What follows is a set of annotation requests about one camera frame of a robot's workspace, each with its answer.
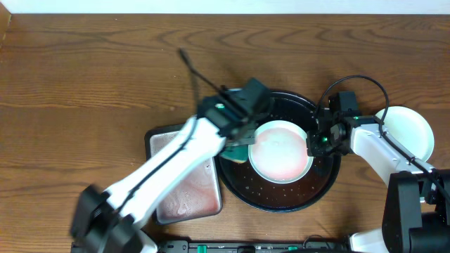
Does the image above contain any green yellow sponge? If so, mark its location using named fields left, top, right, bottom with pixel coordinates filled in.
left=219, top=145, right=249, bottom=164

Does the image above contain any pale green plate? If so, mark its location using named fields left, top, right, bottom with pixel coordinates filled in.
left=248, top=120, right=314, bottom=184
left=384, top=106, right=435, bottom=162

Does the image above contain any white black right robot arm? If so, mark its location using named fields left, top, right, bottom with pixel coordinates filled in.
left=307, top=105, right=449, bottom=252

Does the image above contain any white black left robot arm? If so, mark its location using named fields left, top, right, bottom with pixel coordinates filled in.
left=70, top=89, right=270, bottom=253

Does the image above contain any rectangular black soapy water tray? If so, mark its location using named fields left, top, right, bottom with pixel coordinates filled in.
left=144, top=124, right=222, bottom=225

